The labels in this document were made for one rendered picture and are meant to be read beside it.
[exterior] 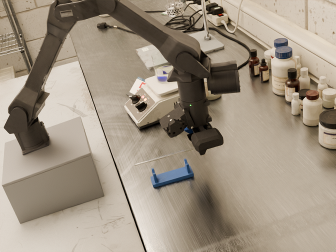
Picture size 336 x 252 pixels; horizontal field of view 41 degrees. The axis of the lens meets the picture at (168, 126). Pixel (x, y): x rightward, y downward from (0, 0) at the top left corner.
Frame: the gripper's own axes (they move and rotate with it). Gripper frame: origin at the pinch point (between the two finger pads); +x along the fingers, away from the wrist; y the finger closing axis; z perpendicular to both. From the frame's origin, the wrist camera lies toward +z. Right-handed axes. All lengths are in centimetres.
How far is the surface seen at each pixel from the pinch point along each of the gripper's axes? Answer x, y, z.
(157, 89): -0.8, -29.4, 3.4
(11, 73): 66, -247, 82
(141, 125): 6.5, -24.6, 10.5
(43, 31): 49, -272, 52
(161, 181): 7.0, 1.4, 10.9
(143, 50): 7, -79, 0
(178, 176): 7.0, 1.4, 6.7
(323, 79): 1.5, -14.5, -39.2
